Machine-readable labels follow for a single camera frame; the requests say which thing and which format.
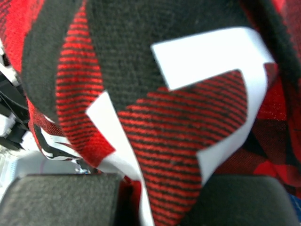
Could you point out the red black plaid shirt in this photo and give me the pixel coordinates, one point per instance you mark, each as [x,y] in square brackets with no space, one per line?
[163,93]

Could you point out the blue plaid shirt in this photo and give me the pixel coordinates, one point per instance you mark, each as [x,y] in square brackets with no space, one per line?
[296,203]

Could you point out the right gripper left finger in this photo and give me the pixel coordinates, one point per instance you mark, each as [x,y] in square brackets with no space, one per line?
[61,200]

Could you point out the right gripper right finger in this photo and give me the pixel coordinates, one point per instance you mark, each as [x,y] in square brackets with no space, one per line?
[237,200]

